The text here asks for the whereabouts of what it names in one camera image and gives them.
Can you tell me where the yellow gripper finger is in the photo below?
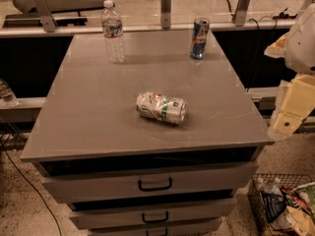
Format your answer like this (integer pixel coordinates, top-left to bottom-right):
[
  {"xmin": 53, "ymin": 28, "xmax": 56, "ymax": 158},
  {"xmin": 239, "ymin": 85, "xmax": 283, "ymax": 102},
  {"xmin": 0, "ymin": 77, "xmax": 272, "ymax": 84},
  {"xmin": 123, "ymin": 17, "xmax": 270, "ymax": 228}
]
[{"xmin": 271, "ymin": 74, "xmax": 315, "ymax": 137}]

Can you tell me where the clear plastic water bottle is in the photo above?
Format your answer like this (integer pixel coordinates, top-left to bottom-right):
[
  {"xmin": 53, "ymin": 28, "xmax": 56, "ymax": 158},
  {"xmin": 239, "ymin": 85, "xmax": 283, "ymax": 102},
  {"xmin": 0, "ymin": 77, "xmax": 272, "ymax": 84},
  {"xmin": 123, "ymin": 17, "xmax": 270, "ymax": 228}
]
[{"xmin": 100, "ymin": 0, "xmax": 125, "ymax": 63}]

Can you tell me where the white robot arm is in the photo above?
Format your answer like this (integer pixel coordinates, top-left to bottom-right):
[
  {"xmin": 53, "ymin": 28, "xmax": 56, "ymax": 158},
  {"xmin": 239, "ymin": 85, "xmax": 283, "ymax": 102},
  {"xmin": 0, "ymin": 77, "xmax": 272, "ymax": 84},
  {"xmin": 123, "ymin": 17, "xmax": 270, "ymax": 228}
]
[{"xmin": 268, "ymin": 4, "xmax": 315, "ymax": 140}]

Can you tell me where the plastic bottle in basket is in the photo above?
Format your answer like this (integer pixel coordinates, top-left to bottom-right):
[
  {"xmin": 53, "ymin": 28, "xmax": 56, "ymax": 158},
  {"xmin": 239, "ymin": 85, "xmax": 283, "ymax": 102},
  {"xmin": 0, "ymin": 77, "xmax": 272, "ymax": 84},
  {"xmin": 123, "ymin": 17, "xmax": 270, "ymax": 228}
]
[{"xmin": 255, "ymin": 177, "xmax": 286, "ymax": 222}]

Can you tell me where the snack bag in basket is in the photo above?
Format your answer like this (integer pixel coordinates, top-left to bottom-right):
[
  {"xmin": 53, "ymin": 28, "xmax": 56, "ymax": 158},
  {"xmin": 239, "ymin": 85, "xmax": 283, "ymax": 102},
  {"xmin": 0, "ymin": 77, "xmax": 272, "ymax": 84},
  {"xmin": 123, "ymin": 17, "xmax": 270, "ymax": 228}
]
[{"xmin": 281, "ymin": 186, "xmax": 311, "ymax": 214}]

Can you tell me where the blue energy drink can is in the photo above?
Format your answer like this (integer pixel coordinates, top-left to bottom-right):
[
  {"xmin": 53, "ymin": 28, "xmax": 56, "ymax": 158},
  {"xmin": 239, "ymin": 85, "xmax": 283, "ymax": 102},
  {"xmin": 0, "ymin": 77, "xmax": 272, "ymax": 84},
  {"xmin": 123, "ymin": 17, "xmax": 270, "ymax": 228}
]
[{"xmin": 190, "ymin": 18, "xmax": 210, "ymax": 59}]

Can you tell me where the white green soda can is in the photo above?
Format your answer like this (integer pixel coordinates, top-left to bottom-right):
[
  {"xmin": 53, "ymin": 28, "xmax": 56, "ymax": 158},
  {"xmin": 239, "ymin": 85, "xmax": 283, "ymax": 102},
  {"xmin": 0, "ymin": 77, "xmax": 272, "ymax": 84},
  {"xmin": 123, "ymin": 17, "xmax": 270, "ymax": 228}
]
[{"xmin": 136, "ymin": 91, "xmax": 186, "ymax": 125}]

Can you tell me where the grey drawer cabinet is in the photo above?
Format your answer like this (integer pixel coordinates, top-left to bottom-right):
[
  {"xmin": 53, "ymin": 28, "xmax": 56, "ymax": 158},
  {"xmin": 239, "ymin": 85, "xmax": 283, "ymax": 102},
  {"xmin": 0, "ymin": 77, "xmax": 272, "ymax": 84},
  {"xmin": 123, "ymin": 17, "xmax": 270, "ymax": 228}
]
[{"xmin": 22, "ymin": 29, "xmax": 269, "ymax": 236}]

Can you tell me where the bottom grey drawer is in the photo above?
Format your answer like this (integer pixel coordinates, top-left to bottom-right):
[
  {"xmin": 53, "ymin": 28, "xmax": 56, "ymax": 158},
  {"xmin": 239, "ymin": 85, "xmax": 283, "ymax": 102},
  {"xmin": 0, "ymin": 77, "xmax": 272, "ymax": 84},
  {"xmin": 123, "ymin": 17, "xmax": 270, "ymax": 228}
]
[{"xmin": 88, "ymin": 217, "xmax": 221, "ymax": 236}]

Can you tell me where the grey drawer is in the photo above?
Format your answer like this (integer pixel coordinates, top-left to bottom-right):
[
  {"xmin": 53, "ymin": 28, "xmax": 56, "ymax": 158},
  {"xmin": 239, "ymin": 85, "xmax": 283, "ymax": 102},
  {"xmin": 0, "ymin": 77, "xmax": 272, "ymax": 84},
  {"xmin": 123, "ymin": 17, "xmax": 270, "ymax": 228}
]
[
  {"xmin": 88, "ymin": 217, "xmax": 221, "ymax": 236},
  {"xmin": 70, "ymin": 197, "xmax": 236, "ymax": 232},
  {"xmin": 42, "ymin": 161, "xmax": 258, "ymax": 204}
]

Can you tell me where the middle grey drawer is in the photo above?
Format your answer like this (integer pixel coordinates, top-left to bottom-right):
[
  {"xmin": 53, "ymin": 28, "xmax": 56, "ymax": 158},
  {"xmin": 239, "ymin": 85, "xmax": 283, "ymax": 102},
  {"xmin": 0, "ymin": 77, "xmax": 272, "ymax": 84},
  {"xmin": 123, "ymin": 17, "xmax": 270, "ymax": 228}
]
[{"xmin": 70, "ymin": 197, "xmax": 236, "ymax": 232}]

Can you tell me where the top grey drawer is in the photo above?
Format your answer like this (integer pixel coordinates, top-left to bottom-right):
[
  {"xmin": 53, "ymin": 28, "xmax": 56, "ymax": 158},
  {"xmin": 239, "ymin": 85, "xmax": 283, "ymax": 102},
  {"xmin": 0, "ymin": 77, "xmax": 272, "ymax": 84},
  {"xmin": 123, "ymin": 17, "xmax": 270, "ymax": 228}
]
[{"xmin": 42, "ymin": 161, "xmax": 258, "ymax": 204}]

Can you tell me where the dark bench behind glass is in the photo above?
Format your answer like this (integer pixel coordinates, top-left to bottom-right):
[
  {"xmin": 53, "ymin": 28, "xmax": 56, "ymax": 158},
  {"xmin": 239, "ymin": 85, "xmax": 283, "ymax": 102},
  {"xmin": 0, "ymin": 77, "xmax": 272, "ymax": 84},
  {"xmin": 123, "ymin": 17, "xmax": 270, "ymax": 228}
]
[{"xmin": 13, "ymin": 0, "xmax": 105, "ymax": 13}]

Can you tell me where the wire mesh basket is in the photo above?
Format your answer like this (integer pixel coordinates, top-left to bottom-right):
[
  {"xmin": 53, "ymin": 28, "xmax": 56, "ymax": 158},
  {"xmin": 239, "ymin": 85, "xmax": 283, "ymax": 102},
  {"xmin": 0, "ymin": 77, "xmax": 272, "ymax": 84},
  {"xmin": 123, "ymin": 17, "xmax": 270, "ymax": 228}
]
[{"xmin": 248, "ymin": 173, "xmax": 312, "ymax": 236}]

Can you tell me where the right metal bracket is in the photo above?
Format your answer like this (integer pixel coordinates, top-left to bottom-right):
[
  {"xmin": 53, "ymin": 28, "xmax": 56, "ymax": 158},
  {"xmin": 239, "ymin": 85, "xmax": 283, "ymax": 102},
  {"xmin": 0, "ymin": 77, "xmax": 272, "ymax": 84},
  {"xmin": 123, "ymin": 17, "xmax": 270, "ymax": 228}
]
[{"xmin": 232, "ymin": 0, "xmax": 250, "ymax": 27}]

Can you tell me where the metal bracket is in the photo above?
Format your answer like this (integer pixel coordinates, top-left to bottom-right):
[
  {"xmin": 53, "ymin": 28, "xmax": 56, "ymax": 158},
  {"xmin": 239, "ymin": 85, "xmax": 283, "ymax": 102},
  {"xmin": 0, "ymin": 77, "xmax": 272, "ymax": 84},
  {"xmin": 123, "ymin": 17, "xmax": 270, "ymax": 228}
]
[
  {"xmin": 160, "ymin": 0, "xmax": 171, "ymax": 29},
  {"xmin": 232, "ymin": 0, "xmax": 250, "ymax": 27},
  {"xmin": 33, "ymin": 0, "xmax": 56, "ymax": 32}
]

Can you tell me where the black top drawer handle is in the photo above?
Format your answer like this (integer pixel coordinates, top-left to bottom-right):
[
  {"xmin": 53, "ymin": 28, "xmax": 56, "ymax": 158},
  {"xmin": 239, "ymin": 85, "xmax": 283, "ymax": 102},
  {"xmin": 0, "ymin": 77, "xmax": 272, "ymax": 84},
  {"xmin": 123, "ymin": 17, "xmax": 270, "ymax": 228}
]
[{"xmin": 138, "ymin": 178, "xmax": 173, "ymax": 192}]

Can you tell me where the black drawer handle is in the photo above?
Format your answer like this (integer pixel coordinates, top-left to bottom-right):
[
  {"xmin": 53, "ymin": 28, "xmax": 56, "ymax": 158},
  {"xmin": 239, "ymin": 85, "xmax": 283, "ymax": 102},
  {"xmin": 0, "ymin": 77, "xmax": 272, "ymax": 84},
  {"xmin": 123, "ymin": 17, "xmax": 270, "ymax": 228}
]
[
  {"xmin": 138, "ymin": 178, "xmax": 173, "ymax": 192},
  {"xmin": 142, "ymin": 211, "xmax": 169, "ymax": 224},
  {"xmin": 146, "ymin": 227, "xmax": 168, "ymax": 236}
]

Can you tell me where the middle metal bracket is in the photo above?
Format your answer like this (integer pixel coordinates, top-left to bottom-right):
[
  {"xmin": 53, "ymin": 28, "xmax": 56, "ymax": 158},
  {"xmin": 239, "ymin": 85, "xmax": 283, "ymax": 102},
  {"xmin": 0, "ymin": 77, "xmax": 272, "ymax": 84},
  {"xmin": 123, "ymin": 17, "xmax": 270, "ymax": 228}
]
[{"xmin": 160, "ymin": 0, "xmax": 171, "ymax": 29}]

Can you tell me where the black bottom drawer handle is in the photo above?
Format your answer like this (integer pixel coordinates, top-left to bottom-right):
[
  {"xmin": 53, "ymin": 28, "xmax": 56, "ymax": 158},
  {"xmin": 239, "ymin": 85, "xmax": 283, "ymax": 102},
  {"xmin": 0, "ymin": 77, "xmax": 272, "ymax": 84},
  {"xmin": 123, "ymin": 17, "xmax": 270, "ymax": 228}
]
[{"xmin": 146, "ymin": 227, "xmax": 168, "ymax": 236}]

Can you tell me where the black middle drawer handle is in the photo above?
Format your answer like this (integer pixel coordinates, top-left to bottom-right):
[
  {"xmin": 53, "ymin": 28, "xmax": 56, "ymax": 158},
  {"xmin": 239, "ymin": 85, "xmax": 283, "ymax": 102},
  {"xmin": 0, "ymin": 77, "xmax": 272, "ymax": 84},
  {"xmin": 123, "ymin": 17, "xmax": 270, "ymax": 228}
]
[{"xmin": 142, "ymin": 211, "xmax": 169, "ymax": 224}]

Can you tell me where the black floor cable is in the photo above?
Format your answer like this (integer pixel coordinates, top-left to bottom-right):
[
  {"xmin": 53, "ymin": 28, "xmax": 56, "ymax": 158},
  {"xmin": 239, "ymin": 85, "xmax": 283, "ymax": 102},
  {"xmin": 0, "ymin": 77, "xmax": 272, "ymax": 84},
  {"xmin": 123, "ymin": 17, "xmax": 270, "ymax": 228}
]
[{"xmin": 0, "ymin": 138, "xmax": 63, "ymax": 236}]

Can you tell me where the left metal bracket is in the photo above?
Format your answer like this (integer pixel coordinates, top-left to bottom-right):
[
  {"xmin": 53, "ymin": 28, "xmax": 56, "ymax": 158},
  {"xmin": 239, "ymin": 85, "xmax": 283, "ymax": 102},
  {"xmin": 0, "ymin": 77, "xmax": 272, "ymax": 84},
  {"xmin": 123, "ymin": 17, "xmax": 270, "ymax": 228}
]
[{"xmin": 33, "ymin": 0, "xmax": 56, "ymax": 32}]

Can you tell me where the water bottle on left rail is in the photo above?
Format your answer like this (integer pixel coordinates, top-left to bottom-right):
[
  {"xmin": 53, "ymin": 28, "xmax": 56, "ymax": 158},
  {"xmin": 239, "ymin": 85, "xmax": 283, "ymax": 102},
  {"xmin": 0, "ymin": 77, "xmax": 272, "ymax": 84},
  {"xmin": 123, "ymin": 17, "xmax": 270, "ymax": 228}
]
[{"xmin": 0, "ymin": 79, "xmax": 19, "ymax": 107}]

